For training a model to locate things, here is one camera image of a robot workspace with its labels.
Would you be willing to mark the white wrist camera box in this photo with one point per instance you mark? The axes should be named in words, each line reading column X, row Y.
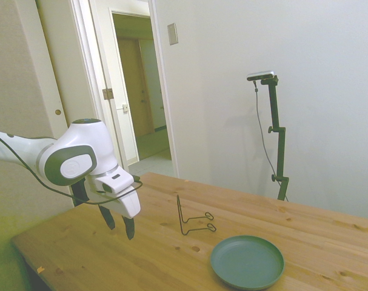
column 117, row 180

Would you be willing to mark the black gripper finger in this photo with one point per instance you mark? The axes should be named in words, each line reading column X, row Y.
column 129, row 227
column 108, row 218

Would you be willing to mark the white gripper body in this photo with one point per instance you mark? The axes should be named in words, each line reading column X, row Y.
column 123, row 204

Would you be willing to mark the silver exterior camera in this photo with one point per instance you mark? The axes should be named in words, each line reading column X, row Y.
column 261, row 75

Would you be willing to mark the black camera stand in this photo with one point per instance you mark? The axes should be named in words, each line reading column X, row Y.
column 280, row 151

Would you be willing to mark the brown hallway door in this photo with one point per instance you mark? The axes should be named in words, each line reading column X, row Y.
column 132, row 91

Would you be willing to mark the white door frame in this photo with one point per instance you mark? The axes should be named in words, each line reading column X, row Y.
column 83, row 60

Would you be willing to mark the teal round plate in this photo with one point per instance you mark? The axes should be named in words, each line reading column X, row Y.
column 247, row 262

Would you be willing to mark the grey wall switch plate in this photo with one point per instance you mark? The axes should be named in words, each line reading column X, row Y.
column 172, row 34

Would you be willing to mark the metal door strike plate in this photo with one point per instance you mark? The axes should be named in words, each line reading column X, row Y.
column 125, row 108

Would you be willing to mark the cream sliding door panel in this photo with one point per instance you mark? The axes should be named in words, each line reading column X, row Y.
column 59, row 60

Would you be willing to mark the metal door hinge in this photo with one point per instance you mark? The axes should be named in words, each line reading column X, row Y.
column 108, row 94

